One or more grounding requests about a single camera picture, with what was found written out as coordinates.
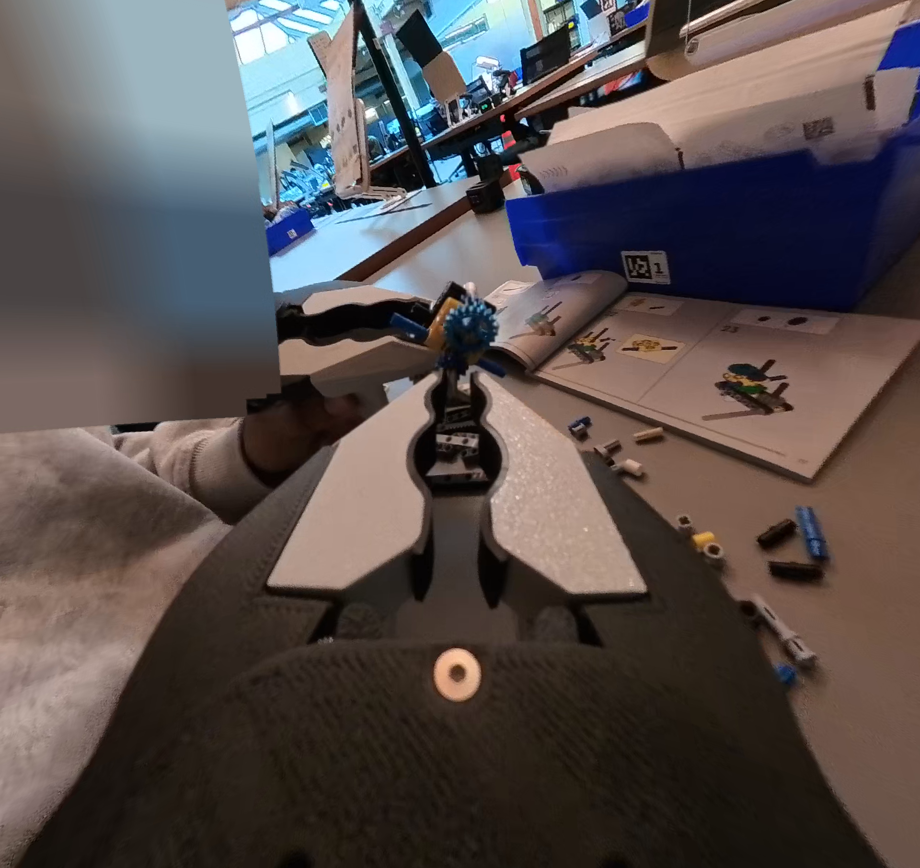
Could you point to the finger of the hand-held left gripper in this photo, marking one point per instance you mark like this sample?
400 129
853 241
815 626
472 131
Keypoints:
359 296
345 365

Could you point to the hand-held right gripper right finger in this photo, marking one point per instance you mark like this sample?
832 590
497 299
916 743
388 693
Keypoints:
560 516

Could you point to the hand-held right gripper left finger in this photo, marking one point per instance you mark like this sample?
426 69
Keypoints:
352 516

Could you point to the multicolour lego gear assembly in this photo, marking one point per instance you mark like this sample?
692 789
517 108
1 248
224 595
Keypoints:
467 332

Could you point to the person's left forearm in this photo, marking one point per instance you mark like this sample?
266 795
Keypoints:
180 458

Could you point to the grey lego connector white end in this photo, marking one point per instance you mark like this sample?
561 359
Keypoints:
627 467

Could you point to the blue and grey lego connector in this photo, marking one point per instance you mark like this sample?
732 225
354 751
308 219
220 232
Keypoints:
579 426

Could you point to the cream lego pin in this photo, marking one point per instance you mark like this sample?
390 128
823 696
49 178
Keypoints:
647 434

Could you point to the yellow lego bush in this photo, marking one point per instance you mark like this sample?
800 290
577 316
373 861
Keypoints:
703 539

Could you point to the lego instruction booklet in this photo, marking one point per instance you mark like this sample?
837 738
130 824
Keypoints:
719 379

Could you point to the long blue lego pin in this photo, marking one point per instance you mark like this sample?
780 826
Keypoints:
812 531

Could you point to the short blue lego pin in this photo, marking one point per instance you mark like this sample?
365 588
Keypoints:
784 674

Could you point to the person's left hand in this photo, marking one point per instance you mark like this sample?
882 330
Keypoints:
287 436

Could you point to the grey wood-edged table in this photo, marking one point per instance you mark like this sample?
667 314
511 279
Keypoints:
359 250

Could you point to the small blue crate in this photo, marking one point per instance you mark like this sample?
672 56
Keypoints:
287 232

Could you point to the small black box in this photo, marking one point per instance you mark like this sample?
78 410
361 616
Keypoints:
486 196

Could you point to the plywood board stand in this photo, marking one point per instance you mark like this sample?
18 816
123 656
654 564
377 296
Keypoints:
345 113

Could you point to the black metal pole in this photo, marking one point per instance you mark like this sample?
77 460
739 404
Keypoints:
381 55

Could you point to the grey white connector piece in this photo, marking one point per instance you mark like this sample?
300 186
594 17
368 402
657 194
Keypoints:
780 631

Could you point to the black cardboard panel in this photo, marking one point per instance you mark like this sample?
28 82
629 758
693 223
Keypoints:
417 41

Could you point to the person in grey hoodie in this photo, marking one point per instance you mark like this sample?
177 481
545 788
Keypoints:
86 595

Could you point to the black computer monitor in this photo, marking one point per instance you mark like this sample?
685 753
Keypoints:
546 55

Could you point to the blue plastic bin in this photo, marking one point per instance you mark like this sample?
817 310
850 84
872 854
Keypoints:
719 235

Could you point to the white paper packaging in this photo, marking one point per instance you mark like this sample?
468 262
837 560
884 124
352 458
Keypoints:
755 106

